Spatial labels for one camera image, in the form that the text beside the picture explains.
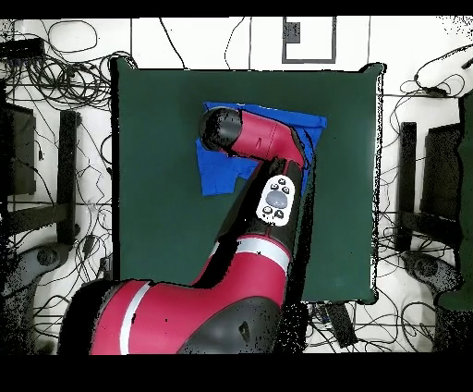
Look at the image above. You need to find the gray office chair base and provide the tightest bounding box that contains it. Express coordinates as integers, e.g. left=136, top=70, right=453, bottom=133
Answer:
left=401, top=250, right=465, bottom=295
left=0, top=241, right=73, bottom=297

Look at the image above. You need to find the black stand frame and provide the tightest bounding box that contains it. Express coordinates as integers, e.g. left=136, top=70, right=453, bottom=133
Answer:
left=394, top=121, right=463, bottom=252
left=6, top=109, right=80, bottom=247

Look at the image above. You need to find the thin black cable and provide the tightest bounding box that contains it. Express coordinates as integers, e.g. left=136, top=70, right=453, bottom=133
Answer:
left=156, top=16, right=188, bottom=71
left=223, top=16, right=246, bottom=70

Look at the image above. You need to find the black box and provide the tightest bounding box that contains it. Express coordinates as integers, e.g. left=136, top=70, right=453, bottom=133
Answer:
left=419, top=123, right=463, bottom=220
left=0, top=101, right=37, bottom=196

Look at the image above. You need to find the black cable with connector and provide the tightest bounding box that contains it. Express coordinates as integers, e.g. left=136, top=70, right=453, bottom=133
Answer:
left=400, top=43, right=473, bottom=99

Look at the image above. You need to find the black power strip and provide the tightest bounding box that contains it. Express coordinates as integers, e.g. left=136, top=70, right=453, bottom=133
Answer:
left=319, top=301, right=358, bottom=349
left=0, top=37, right=46, bottom=60
left=98, top=254, right=114, bottom=280

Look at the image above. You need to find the dark square floor tag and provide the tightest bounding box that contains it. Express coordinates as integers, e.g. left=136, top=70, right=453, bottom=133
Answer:
left=283, top=21, right=301, bottom=43

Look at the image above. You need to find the dark green table cloth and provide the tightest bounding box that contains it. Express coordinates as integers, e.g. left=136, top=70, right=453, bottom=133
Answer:
left=110, top=56, right=385, bottom=306

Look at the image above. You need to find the blue printed t-shirt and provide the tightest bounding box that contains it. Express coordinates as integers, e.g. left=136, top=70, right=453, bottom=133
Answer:
left=194, top=101, right=328, bottom=197

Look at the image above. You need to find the black cable tangle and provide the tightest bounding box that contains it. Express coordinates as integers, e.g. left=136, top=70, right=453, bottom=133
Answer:
left=0, top=19, right=138, bottom=112

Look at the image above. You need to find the green cloth on side table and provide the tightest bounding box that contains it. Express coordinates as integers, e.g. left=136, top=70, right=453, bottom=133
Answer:
left=437, top=92, right=473, bottom=312

